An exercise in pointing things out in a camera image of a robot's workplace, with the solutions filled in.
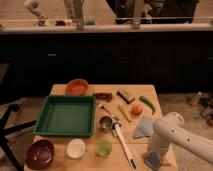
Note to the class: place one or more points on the blue sponge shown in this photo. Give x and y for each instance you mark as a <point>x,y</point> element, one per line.
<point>153,161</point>

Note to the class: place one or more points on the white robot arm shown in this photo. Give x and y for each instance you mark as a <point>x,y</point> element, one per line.
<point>168,129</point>

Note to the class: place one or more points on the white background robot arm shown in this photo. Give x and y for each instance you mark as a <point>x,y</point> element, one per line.
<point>33,7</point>

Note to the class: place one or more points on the brown grape bunch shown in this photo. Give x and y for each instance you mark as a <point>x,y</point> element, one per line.
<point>103,96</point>

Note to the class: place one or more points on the dark rectangular block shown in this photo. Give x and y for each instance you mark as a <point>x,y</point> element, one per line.
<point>125,96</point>

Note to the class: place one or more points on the yellow corn cob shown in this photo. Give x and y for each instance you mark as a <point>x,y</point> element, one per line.
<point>125,112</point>

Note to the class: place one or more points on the orange bowl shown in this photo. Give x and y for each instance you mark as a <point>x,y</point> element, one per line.
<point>76,87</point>

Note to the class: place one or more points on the metal spoon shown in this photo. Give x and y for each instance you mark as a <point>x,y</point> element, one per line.
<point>110,113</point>

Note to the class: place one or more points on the metal measuring cup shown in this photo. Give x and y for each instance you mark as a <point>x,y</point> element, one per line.
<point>105,124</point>

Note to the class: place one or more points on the green chili pepper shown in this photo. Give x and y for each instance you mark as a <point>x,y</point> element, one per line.
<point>149,103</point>

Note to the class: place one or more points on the orange peach fruit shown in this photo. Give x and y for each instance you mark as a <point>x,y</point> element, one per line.
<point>136,109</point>

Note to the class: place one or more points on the green plastic tray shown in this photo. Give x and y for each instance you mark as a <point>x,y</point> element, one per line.
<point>66,116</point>

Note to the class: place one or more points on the light blue folded cloth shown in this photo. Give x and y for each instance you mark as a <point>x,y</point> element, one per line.
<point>144,128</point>

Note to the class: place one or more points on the light green cup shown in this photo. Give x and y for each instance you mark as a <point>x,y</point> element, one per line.
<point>104,148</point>

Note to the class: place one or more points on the small white bowl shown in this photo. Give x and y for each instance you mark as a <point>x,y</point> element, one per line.
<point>76,148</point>

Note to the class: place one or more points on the dark red bowl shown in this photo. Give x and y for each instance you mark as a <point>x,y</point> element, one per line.
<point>40,154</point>

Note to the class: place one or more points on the black office chair base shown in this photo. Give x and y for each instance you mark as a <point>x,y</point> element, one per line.
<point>6,131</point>

